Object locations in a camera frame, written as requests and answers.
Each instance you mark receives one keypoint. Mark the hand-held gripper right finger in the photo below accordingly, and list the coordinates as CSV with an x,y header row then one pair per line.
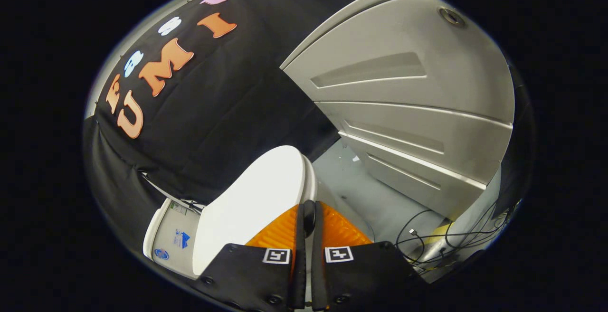
x,y
317,255

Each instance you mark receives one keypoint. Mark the round metal cabinet lock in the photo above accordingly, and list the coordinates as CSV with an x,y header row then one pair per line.
x,y
451,17

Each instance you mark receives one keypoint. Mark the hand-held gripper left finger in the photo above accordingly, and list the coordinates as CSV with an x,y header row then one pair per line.
x,y
299,255

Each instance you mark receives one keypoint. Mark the white drawer cabinet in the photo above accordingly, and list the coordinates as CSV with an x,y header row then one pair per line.
x,y
403,112

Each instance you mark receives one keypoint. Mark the white toilet tank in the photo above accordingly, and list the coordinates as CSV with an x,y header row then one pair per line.
x,y
171,241

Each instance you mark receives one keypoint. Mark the black backdrop cloth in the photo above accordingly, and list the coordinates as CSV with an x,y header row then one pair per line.
x,y
213,103

